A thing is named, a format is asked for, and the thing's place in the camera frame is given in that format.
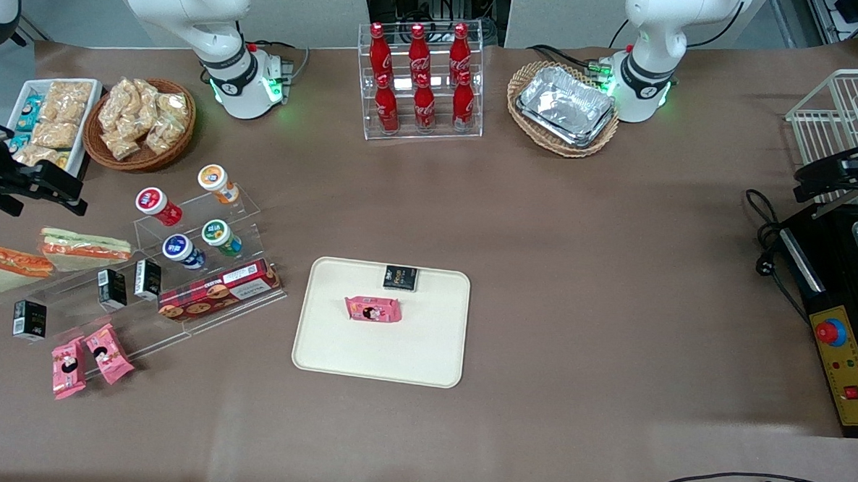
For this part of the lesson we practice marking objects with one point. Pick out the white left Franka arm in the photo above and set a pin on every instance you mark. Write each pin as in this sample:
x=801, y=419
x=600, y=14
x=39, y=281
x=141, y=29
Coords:
x=655, y=33

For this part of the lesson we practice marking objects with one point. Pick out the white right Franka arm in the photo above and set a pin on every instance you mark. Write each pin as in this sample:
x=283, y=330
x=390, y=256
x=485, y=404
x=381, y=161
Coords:
x=193, y=6

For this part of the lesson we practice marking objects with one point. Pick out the wrapped sandwich green orange filling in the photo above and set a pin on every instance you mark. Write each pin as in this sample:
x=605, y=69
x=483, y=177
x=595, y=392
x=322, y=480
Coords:
x=85, y=249

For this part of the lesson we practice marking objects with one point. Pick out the silver foil tray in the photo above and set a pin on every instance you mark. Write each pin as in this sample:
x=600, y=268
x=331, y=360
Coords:
x=565, y=102

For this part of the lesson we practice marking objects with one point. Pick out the cream plastic serving tray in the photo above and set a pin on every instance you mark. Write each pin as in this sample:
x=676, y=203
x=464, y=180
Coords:
x=395, y=348

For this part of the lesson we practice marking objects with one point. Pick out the yellow snack packet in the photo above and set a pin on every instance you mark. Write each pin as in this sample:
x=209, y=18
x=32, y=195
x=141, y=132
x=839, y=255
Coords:
x=63, y=161

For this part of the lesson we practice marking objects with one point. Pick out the beige cracker packet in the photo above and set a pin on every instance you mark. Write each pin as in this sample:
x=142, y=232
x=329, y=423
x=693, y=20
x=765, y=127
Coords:
x=67, y=100
x=38, y=156
x=55, y=135

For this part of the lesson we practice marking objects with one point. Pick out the blue snack packet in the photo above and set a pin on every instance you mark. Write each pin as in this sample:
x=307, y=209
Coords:
x=29, y=113
x=19, y=143

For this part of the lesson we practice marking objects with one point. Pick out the black sealing machine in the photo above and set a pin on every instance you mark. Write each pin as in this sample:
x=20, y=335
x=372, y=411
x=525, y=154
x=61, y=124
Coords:
x=834, y=244

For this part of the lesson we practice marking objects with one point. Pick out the white rectangular snack bin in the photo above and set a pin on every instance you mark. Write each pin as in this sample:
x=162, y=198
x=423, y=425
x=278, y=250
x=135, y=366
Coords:
x=90, y=121

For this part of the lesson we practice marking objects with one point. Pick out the clear bag of beige snacks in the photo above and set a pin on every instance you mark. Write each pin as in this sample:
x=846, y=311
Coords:
x=120, y=144
x=116, y=104
x=172, y=109
x=146, y=96
x=161, y=135

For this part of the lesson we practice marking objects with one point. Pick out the brown wicker basket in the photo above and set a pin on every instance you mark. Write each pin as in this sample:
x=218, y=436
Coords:
x=139, y=162

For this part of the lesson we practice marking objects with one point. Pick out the red cap small bottle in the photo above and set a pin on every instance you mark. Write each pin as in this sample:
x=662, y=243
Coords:
x=157, y=205

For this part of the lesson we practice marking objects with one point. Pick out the clear acrylic tiered display stand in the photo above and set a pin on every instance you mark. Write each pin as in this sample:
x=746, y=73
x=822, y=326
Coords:
x=64, y=294

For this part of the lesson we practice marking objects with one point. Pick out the small black snack box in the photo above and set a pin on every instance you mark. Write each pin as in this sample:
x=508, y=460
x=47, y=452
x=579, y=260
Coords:
x=29, y=320
x=400, y=277
x=112, y=289
x=148, y=280

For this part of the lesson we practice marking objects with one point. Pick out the blue cap small bottle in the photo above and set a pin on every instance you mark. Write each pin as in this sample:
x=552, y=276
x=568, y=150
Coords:
x=182, y=250

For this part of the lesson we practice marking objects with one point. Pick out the red emergency stop button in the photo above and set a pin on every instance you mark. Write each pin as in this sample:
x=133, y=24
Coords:
x=830, y=331

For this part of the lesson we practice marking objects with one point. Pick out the orange cap small bottle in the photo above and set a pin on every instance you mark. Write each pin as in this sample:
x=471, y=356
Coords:
x=218, y=181

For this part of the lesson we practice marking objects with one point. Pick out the green cap small bottle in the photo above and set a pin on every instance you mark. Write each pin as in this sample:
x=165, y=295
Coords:
x=221, y=235

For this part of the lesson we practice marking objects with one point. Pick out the pink snack packet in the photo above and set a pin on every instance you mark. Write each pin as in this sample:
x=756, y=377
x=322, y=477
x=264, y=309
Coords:
x=373, y=309
x=108, y=354
x=68, y=368

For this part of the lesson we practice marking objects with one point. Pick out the yellow control panel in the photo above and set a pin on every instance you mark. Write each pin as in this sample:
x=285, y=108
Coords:
x=854, y=361

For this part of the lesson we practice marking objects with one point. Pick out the red tartan biscuit box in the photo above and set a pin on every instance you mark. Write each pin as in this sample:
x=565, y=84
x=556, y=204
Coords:
x=217, y=291

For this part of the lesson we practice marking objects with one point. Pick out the grey connector box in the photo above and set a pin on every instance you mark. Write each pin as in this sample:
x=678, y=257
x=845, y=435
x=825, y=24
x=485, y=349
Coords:
x=280, y=69

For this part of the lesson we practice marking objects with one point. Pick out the light wicker basket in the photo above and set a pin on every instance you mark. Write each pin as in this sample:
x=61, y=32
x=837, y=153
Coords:
x=563, y=147

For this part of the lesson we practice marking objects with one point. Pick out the red cola bottle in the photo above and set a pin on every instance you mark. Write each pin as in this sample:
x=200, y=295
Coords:
x=463, y=105
x=425, y=107
x=379, y=50
x=418, y=52
x=460, y=50
x=387, y=109

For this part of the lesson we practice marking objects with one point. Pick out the clear acrylic bottle rack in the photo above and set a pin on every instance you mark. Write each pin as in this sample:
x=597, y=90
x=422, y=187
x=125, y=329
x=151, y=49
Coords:
x=479, y=91

